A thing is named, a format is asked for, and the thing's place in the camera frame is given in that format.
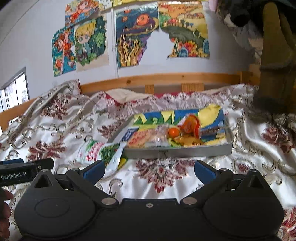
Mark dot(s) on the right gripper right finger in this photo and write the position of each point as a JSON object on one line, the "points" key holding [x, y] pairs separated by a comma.
{"points": [[213, 180]]}

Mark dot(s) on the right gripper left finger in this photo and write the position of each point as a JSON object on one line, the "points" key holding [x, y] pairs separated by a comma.
{"points": [[84, 182]]}

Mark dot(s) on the white green pickle packet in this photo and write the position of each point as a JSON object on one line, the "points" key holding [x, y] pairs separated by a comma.
{"points": [[109, 153]]}

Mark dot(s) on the gold foil snack wrapper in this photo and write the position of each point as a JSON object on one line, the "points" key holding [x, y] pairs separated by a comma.
{"points": [[188, 141]]}

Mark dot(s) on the orange foil snack bag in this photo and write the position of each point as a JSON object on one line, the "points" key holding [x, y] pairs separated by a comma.
{"points": [[191, 125]]}

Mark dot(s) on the small orange tangerine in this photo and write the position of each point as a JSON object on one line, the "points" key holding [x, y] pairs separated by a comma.
{"points": [[173, 132]]}

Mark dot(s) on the clear bread bun pack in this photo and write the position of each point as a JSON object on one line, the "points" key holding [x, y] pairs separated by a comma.
{"points": [[159, 137]]}

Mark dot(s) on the red lettered cracker pack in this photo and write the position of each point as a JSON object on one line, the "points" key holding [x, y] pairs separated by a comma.
{"points": [[138, 139]]}

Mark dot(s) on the blue snack stick packet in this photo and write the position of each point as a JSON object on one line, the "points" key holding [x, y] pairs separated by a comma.
{"points": [[128, 134]]}

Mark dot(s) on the person left hand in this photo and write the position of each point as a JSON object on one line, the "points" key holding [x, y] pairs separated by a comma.
{"points": [[5, 214]]}

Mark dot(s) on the floral satin bedspread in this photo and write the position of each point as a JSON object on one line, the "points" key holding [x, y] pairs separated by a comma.
{"points": [[257, 204]]}

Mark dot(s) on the beige pillow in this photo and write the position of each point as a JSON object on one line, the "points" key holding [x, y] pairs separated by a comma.
{"points": [[122, 96]]}

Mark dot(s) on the olive brown hanging garment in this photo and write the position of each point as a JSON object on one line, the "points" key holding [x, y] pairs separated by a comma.
{"points": [[276, 92]]}

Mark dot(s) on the red-haired girl drawing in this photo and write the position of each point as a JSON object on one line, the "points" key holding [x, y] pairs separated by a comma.
{"points": [[62, 54]]}

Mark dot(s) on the blond child drawing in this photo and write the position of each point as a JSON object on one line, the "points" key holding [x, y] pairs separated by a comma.
{"points": [[90, 38]]}

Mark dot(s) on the patterned hanging cloth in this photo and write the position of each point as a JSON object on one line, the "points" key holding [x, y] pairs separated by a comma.
{"points": [[247, 36]]}

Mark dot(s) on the landscape field drawing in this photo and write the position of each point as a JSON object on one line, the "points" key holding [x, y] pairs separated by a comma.
{"points": [[185, 24]]}

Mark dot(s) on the swirly night sky drawing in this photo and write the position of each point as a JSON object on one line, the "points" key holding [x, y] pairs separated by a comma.
{"points": [[133, 27]]}

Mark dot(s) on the upper girl drawing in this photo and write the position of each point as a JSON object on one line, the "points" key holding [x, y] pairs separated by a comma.
{"points": [[77, 11]]}

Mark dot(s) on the black hanging garment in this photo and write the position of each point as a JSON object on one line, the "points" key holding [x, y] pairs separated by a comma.
{"points": [[241, 12]]}

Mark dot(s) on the top yellow drawing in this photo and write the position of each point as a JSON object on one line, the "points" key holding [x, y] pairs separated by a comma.
{"points": [[148, 2]]}

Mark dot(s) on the window frame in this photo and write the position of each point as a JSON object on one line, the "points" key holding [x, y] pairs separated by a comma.
{"points": [[15, 91]]}

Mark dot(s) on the wooden bed frame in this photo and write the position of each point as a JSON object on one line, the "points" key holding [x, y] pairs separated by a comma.
{"points": [[188, 82]]}

